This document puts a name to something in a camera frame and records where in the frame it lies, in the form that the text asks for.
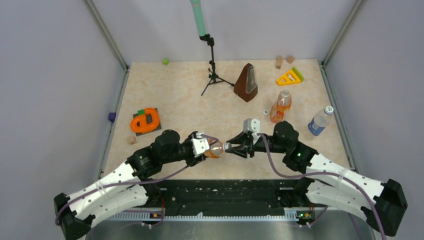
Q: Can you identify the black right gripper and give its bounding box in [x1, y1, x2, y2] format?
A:
[226, 131, 288, 159]

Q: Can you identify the orange tea bottle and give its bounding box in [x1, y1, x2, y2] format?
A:
[269, 89, 292, 123]
[203, 141, 225, 159]

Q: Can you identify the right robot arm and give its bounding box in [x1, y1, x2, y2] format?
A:
[224, 118, 408, 239]

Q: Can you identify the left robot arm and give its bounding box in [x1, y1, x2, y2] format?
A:
[53, 129, 218, 240]

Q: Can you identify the blue label water bottle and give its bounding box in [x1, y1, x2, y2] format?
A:
[307, 105, 334, 136]

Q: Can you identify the small wooden cube left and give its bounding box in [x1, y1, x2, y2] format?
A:
[126, 135, 137, 146]

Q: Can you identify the brown wooden metronome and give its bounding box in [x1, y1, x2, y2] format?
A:
[233, 63, 259, 103]

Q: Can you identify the black mini tripod stand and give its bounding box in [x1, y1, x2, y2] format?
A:
[199, 34, 235, 96]

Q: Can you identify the yellow triangle toy block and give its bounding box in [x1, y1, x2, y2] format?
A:
[275, 69, 302, 86]

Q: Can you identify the wooden block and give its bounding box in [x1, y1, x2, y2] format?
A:
[275, 55, 283, 69]
[285, 55, 295, 64]

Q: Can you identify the green cube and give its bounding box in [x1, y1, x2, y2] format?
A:
[162, 58, 170, 66]

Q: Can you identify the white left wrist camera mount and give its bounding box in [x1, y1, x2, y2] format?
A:
[190, 132, 210, 158]

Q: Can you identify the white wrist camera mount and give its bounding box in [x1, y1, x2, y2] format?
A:
[243, 118, 261, 144]
[190, 132, 210, 158]

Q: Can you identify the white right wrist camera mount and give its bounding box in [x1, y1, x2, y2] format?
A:
[243, 118, 261, 144]

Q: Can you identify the orange ring toy on plate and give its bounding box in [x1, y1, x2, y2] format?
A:
[129, 107, 162, 135]

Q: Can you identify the purple wall knob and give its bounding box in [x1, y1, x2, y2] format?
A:
[107, 112, 117, 123]

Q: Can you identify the mint green cylinder handle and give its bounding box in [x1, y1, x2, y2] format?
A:
[190, 0, 207, 37]

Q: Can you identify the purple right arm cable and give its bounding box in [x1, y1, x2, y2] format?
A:
[259, 134, 388, 240]

